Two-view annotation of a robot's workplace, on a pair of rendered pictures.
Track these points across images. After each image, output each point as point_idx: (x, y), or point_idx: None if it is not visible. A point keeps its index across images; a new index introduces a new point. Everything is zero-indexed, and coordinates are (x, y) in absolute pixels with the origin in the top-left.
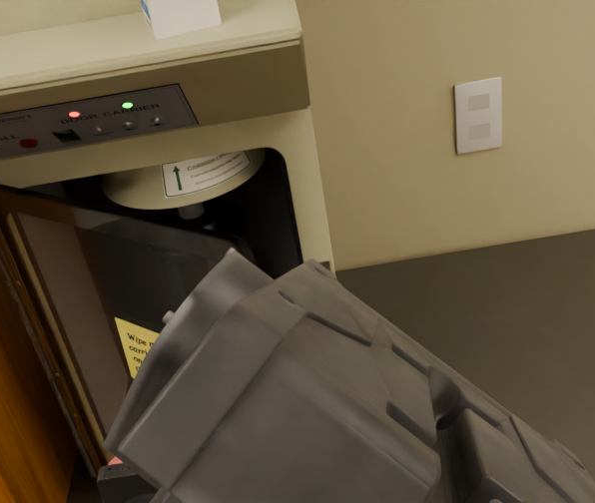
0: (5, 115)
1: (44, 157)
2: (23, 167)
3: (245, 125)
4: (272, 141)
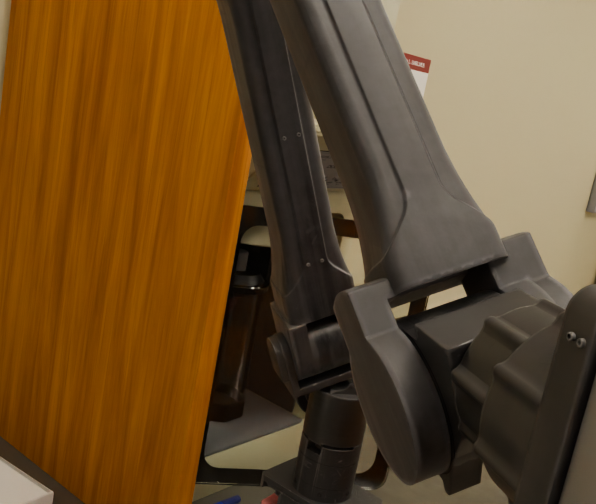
0: (328, 153)
1: (258, 196)
2: (246, 200)
3: (338, 197)
4: (343, 210)
